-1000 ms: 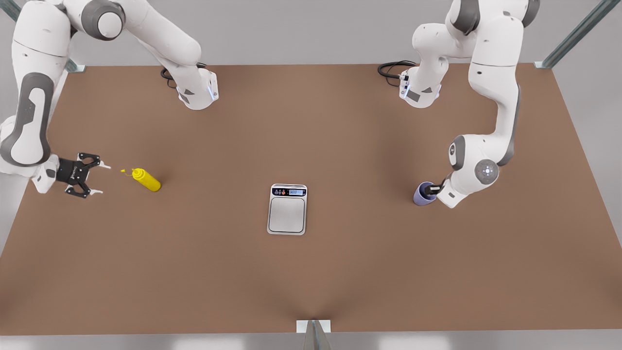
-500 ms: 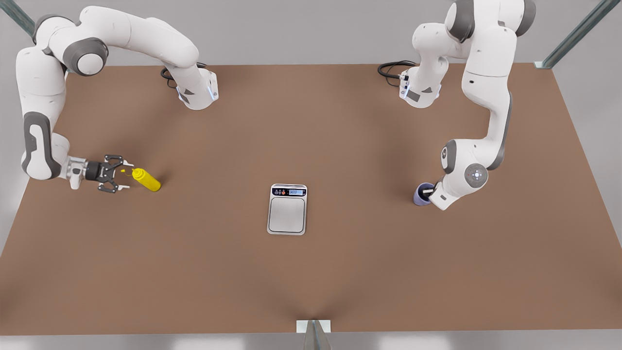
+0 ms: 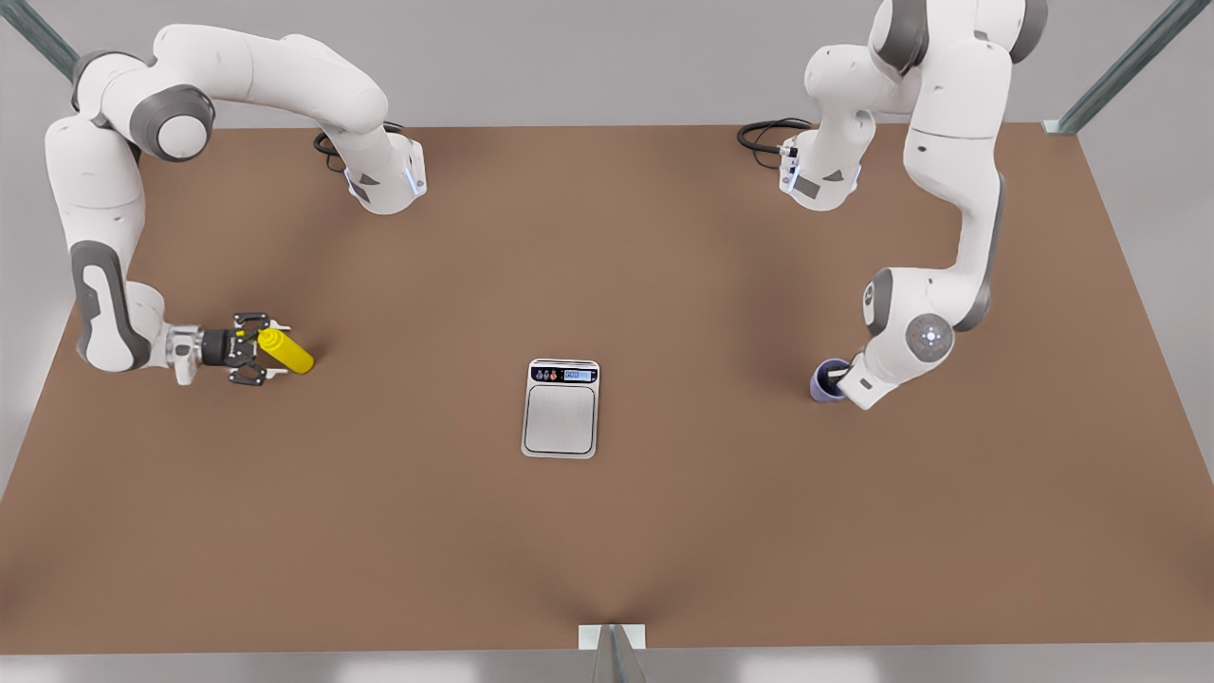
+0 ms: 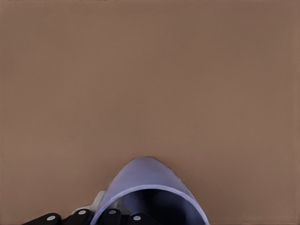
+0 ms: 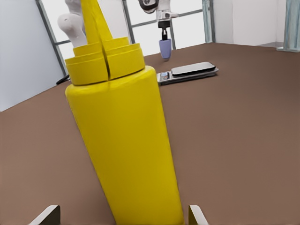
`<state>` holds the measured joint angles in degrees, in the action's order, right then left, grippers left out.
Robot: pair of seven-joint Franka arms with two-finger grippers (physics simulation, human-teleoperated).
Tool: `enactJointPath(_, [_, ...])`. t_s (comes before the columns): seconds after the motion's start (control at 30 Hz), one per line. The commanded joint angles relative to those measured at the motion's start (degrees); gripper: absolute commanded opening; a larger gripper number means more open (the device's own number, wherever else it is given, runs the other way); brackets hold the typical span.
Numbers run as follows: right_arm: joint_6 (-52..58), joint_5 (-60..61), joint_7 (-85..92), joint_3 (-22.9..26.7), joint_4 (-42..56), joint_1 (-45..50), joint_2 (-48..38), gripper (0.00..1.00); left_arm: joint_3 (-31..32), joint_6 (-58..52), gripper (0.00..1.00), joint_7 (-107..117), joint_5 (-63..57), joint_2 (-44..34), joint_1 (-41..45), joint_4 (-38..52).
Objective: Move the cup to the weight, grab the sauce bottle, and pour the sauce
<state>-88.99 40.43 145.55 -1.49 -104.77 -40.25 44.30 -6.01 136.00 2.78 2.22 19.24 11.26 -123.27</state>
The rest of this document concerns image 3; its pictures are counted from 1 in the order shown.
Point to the blue cup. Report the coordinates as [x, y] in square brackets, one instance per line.
[823, 387]

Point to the yellow sauce bottle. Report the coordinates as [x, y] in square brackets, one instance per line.
[287, 352]

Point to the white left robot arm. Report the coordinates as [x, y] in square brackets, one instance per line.
[953, 142]

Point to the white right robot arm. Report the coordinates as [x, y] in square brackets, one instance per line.
[104, 199]

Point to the silver digital kitchen scale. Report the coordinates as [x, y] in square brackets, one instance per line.
[561, 417]

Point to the silver frame post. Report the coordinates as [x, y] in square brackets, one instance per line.
[38, 36]
[615, 650]
[1124, 71]

